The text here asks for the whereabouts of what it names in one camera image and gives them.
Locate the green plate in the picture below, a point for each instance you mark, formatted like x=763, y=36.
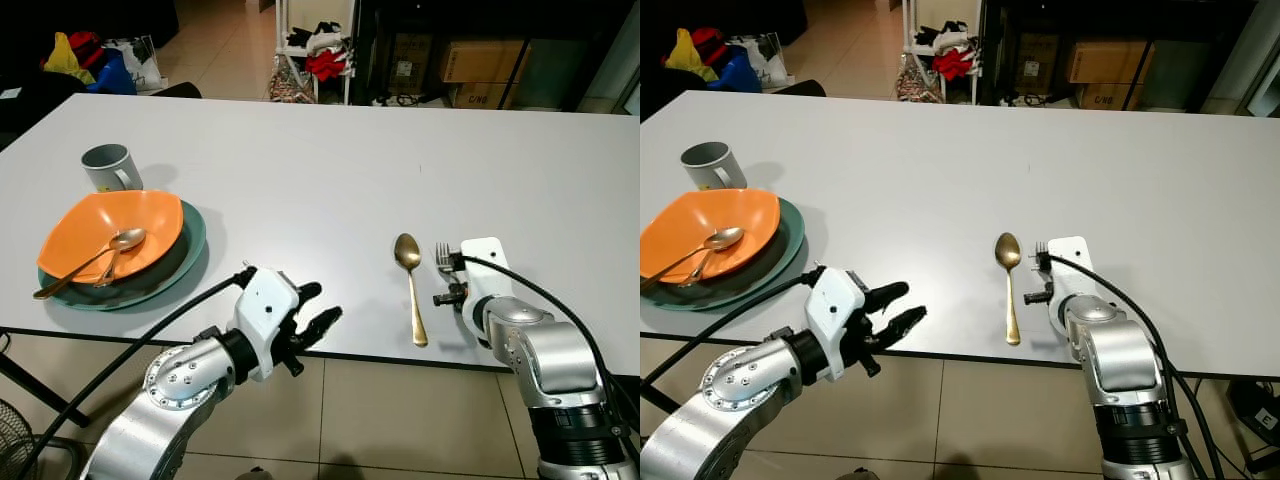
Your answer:
x=182, y=265
x=782, y=258

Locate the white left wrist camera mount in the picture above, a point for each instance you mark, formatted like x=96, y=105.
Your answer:
x=832, y=315
x=262, y=310

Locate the white plastic bag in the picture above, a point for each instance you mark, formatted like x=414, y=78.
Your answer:
x=772, y=60
x=145, y=62

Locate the yellow cloth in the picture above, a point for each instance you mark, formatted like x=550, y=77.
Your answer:
x=60, y=60
x=684, y=55

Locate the black table leg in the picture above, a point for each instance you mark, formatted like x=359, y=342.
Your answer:
x=652, y=397
x=40, y=392

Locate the white clothes rack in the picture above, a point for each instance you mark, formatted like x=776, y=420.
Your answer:
x=281, y=30
x=909, y=30

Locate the large brown cardboard box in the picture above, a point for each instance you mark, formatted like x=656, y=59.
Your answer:
x=485, y=60
x=1108, y=60

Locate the dark cardboard box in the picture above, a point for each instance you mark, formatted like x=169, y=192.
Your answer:
x=1037, y=63
x=410, y=65

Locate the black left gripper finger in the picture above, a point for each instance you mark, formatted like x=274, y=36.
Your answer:
x=308, y=292
x=324, y=322
x=903, y=322
x=890, y=292

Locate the black floor fan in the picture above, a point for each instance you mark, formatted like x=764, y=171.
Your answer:
x=15, y=432

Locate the grey mug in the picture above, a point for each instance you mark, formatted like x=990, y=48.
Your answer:
x=712, y=170
x=110, y=172

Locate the black shelving unit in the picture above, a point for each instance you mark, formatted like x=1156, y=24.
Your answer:
x=1190, y=20
x=560, y=20

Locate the black power adapter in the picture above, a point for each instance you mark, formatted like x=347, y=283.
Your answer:
x=1255, y=412

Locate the black round side table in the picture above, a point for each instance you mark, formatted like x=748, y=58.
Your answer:
x=40, y=110
x=665, y=95

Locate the patterned fabric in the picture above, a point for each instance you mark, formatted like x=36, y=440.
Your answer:
x=915, y=83
x=288, y=85

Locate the orange bowl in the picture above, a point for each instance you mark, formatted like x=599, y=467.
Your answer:
x=700, y=225
x=100, y=225

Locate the gold spoon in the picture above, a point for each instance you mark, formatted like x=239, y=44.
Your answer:
x=1007, y=248
x=407, y=250

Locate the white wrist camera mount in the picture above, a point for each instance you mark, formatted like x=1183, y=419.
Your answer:
x=262, y=310
x=487, y=265
x=1070, y=262
x=832, y=315

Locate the red garment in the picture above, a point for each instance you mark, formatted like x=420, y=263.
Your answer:
x=327, y=66
x=954, y=64

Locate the printed brown cardboard box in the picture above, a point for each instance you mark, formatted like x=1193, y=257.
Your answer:
x=1108, y=96
x=482, y=96

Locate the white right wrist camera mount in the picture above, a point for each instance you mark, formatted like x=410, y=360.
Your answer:
x=1070, y=262
x=487, y=265

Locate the black chair back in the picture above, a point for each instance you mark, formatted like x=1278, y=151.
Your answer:
x=175, y=90
x=800, y=89

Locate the red cloth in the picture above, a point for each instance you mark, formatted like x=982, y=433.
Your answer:
x=88, y=45
x=710, y=42

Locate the blue bag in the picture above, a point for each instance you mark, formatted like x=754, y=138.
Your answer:
x=112, y=75
x=735, y=72

